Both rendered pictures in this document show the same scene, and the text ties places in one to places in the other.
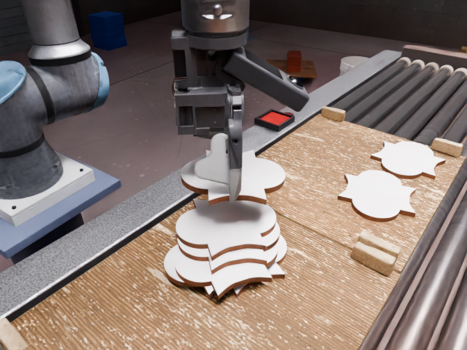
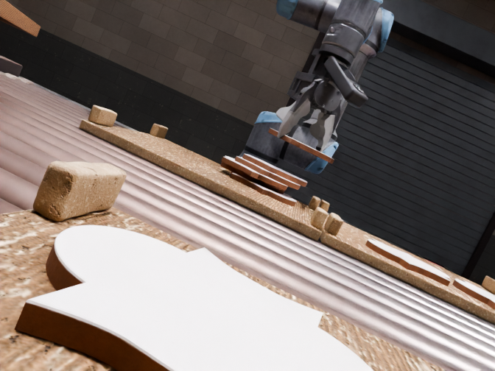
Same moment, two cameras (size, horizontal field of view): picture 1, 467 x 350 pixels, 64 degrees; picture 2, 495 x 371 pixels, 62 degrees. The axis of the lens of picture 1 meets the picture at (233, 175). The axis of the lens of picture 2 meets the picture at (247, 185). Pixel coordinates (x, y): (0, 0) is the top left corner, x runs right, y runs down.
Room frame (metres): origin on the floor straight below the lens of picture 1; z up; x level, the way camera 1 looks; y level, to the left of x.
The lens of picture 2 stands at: (-0.07, -0.67, 1.01)
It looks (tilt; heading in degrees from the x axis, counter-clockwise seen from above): 5 degrees down; 57
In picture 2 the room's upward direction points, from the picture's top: 25 degrees clockwise
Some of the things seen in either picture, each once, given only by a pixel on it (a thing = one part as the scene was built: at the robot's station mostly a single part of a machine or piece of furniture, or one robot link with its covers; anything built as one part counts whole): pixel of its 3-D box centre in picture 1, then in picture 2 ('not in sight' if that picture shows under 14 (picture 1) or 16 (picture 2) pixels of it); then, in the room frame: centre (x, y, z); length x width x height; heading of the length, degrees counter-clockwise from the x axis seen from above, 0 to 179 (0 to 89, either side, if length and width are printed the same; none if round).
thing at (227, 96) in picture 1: (210, 81); (322, 80); (0.45, 0.03, 1.19); 0.09 x 0.08 x 0.12; 95
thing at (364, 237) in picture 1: (377, 247); (333, 224); (0.41, -0.21, 0.95); 0.06 x 0.02 x 0.03; 51
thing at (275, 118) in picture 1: (274, 120); not in sight; (0.90, -0.11, 0.92); 0.06 x 0.06 x 0.01; 51
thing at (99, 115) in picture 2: not in sight; (102, 116); (0.08, 0.05, 0.95); 0.06 x 0.02 x 0.03; 50
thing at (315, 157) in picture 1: (347, 172); (420, 269); (0.64, -0.23, 0.93); 0.41 x 0.35 x 0.02; 141
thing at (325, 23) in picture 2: not in sight; (348, 23); (0.50, 0.11, 1.35); 0.11 x 0.11 x 0.08; 47
